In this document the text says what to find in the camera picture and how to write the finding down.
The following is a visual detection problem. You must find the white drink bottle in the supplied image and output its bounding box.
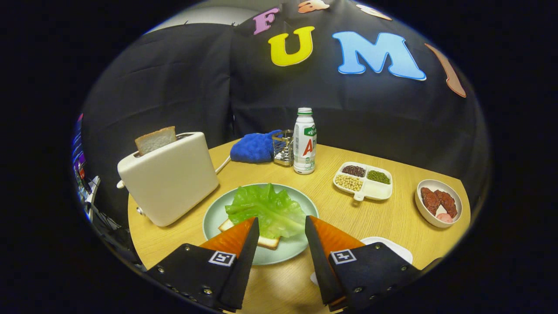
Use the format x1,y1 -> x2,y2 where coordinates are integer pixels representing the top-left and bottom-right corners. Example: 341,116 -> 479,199
293,107 -> 317,175

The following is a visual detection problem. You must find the white divided dish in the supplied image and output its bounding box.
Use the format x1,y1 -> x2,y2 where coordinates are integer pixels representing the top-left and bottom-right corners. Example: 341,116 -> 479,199
333,162 -> 393,202

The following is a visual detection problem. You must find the white sandwich bread slice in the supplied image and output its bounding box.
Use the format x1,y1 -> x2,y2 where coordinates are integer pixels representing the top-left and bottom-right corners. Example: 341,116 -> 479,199
218,218 -> 280,250

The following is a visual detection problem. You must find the green lettuce leaf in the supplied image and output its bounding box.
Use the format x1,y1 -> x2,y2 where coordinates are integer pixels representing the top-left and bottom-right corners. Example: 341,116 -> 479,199
225,183 -> 306,239

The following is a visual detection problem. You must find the black backdrop cloth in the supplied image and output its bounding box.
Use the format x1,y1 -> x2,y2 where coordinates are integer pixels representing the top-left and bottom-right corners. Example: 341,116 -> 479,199
81,0 -> 491,227

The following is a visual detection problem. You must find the dark red meat piece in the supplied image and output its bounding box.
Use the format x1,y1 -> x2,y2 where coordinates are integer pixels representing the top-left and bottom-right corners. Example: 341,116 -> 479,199
436,189 -> 458,218
421,187 -> 441,215

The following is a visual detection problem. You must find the pile of yellow soybeans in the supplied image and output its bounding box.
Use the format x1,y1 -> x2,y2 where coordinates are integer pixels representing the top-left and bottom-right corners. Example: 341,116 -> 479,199
335,174 -> 363,192

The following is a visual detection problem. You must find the toasted bread slice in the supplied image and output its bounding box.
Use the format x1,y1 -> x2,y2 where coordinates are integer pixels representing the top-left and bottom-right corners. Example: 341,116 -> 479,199
134,126 -> 177,157

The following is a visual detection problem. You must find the blue fluffy cloth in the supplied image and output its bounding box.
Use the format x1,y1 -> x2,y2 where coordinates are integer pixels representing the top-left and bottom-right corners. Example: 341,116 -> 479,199
230,130 -> 284,164

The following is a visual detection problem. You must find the light green plate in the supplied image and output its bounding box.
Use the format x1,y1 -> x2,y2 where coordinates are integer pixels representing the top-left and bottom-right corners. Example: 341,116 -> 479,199
202,183 -> 320,266

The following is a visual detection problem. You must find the small white square plate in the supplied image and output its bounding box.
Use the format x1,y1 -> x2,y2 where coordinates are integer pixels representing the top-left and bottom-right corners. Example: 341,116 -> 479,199
310,236 -> 413,286

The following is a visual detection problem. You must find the metal wire utensil holder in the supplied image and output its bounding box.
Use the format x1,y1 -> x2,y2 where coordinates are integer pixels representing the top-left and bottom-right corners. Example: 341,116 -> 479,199
272,130 -> 295,167

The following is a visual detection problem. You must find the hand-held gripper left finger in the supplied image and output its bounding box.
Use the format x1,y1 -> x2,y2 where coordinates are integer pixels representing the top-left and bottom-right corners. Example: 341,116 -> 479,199
146,217 -> 260,313

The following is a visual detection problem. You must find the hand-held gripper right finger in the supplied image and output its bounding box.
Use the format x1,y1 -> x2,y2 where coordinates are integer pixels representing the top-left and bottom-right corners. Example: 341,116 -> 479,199
304,215 -> 422,312

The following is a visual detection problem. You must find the white bowl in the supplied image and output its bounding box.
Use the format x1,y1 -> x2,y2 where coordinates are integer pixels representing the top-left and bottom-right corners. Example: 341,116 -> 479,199
415,179 -> 463,229

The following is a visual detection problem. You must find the cream white toaster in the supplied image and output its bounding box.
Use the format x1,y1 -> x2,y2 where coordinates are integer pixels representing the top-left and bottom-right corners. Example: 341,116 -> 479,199
116,132 -> 220,227

